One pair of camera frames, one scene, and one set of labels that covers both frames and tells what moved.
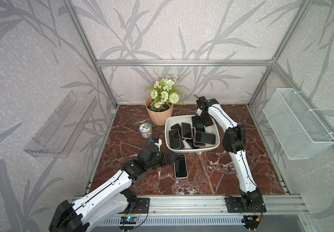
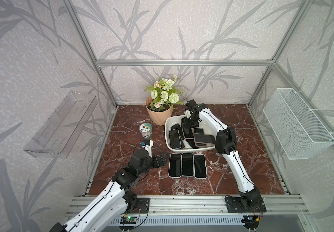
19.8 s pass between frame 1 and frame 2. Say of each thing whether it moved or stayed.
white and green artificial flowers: stayed
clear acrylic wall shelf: stayed
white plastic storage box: stayed
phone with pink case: moved
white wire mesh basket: stayed
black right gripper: moved
